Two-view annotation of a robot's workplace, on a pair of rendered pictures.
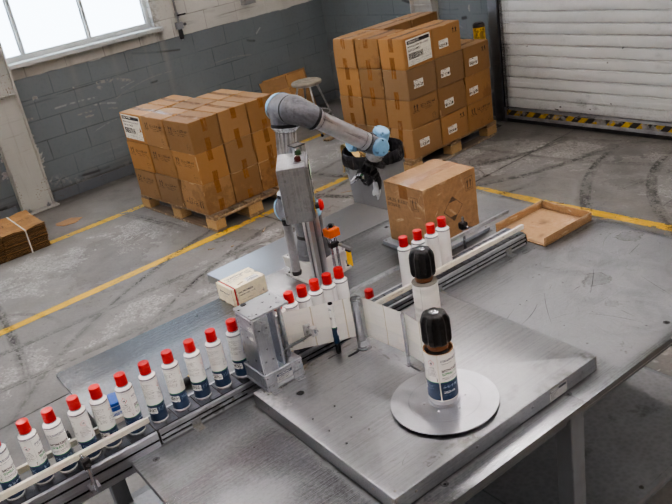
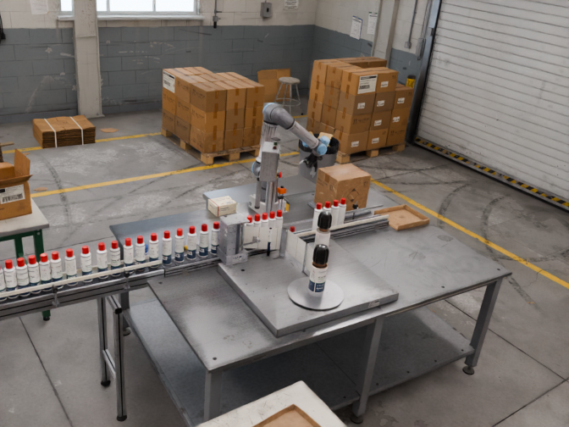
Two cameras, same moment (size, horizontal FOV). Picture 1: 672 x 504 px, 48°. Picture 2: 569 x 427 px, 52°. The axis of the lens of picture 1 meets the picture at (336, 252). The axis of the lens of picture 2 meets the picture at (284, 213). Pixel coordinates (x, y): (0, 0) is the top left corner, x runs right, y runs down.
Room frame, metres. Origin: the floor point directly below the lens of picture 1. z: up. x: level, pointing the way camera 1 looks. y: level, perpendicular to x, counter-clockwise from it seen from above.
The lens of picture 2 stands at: (-0.90, 0.04, 2.65)
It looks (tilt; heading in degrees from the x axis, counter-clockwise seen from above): 26 degrees down; 359
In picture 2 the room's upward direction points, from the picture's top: 6 degrees clockwise
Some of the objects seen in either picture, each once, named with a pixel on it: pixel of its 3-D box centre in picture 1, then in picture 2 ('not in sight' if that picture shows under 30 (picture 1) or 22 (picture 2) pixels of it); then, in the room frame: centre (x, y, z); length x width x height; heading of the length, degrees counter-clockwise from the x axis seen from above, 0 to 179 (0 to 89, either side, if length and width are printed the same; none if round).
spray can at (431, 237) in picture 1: (432, 248); (334, 214); (2.56, -0.36, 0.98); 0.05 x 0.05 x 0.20
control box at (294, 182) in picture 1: (296, 187); (269, 162); (2.38, 0.09, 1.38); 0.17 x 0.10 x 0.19; 178
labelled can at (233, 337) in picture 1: (237, 347); (215, 238); (2.10, 0.36, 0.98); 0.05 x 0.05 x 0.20
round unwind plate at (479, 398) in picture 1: (444, 400); (315, 292); (1.77, -0.23, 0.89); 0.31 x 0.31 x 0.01
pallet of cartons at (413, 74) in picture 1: (416, 89); (359, 108); (6.76, -0.97, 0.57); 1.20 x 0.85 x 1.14; 129
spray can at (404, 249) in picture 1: (406, 262); (317, 218); (2.49, -0.25, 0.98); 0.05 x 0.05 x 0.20
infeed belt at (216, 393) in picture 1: (361, 317); (284, 241); (2.37, -0.05, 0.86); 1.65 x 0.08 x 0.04; 123
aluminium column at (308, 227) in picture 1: (313, 235); (271, 189); (2.46, 0.07, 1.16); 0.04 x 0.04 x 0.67; 33
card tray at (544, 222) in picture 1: (543, 222); (401, 217); (2.91, -0.88, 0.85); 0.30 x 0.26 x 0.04; 123
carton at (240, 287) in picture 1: (241, 286); (222, 206); (2.77, 0.40, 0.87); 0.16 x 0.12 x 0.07; 125
